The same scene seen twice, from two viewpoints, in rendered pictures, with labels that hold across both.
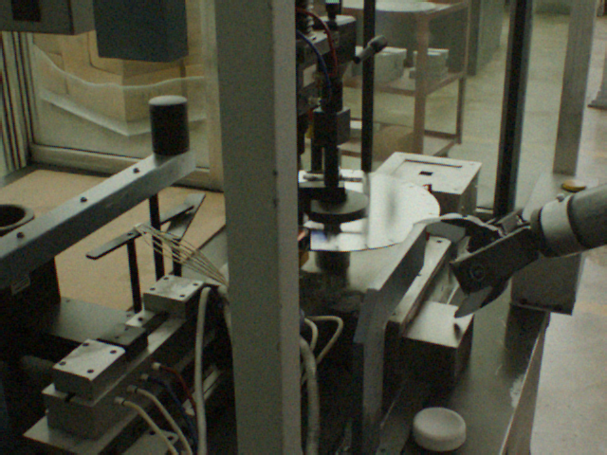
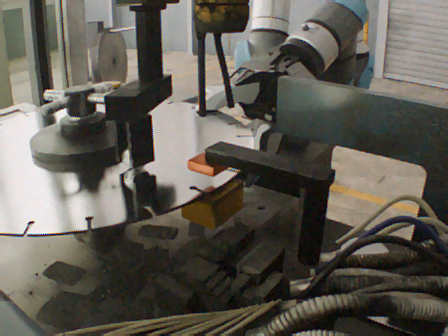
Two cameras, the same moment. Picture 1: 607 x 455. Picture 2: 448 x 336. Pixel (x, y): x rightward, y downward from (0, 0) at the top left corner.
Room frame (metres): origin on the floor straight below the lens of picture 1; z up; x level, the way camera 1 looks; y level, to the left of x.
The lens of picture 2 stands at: (0.96, 0.27, 1.08)
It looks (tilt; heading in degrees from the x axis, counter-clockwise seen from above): 25 degrees down; 281
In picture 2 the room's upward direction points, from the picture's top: straight up
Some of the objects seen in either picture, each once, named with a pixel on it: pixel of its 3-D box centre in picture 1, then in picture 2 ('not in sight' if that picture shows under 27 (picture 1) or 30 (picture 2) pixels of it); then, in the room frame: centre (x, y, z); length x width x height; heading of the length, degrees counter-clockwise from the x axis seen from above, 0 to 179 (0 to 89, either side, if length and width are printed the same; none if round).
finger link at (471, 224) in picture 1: (469, 232); (255, 88); (1.01, -0.24, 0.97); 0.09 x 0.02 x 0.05; 51
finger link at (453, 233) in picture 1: (447, 222); (218, 92); (1.06, -0.21, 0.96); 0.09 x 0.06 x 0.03; 51
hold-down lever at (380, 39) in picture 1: (358, 47); not in sight; (1.10, -0.09, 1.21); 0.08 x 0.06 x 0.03; 156
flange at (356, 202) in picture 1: (333, 197); (83, 129); (1.16, -0.05, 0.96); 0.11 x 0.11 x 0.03
